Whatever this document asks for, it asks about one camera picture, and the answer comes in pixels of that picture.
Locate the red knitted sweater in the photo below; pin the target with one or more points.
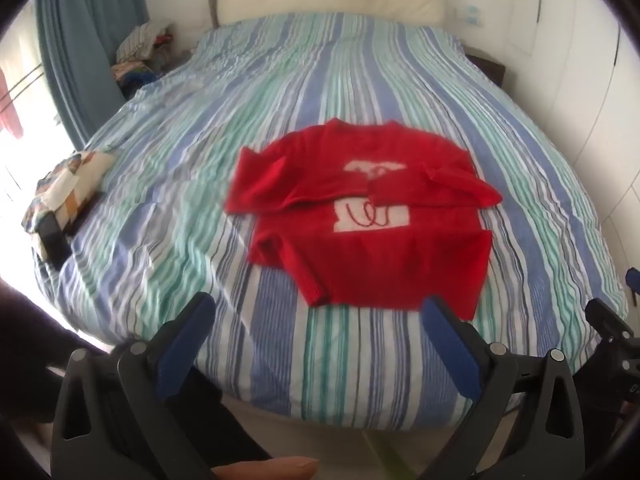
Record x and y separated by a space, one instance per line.
380 260

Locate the person's dark trouser leg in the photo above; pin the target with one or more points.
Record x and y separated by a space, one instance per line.
30 340

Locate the pile of mixed clothes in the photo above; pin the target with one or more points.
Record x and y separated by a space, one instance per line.
142 50

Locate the black flat device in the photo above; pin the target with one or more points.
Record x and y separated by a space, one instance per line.
54 240

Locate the dark bedside table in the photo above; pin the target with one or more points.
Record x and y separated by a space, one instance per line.
490 67

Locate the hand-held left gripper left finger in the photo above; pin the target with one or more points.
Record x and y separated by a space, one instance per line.
185 340

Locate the person's bare foot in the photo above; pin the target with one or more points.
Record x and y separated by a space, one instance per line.
270 467

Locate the red hanging cloth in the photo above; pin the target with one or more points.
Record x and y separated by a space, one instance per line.
11 110

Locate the cream pillow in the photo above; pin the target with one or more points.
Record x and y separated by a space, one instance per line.
325 2

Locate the wall socket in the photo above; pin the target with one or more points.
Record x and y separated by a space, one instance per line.
470 14

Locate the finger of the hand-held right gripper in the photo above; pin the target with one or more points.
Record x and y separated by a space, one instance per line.
634 285

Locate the striped bed cover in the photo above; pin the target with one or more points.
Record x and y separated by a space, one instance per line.
200 135

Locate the blue curtain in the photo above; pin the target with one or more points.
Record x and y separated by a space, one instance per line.
75 50

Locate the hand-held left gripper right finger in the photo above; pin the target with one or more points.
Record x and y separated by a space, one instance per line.
452 350

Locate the white wardrobe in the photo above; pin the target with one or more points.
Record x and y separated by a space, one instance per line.
575 60

